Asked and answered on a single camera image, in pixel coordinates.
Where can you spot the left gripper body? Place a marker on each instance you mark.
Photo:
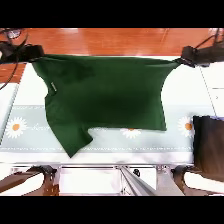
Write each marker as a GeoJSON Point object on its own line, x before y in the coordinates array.
{"type": "Point", "coordinates": [34, 52]}

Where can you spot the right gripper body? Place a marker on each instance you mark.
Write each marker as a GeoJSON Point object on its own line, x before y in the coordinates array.
{"type": "Point", "coordinates": [191, 56]}

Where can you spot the dark green T-shirt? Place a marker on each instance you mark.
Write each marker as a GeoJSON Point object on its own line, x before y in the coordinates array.
{"type": "Point", "coordinates": [106, 93]}

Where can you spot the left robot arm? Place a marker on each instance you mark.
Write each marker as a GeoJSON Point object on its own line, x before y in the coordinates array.
{"type": "Point", "coordinates": [11, 53]}

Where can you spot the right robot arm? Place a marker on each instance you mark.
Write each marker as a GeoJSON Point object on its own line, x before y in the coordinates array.
{"type": "Point", "coordinates": [213, 53]}

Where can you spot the black garment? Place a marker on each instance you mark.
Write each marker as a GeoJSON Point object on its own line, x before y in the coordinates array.
{"type": "Point", "coordinates": [210, 146]}

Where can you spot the silver frame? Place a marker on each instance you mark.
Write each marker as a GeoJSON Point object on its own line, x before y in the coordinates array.
{"type": "Point", "coordinates": [140, 186]}

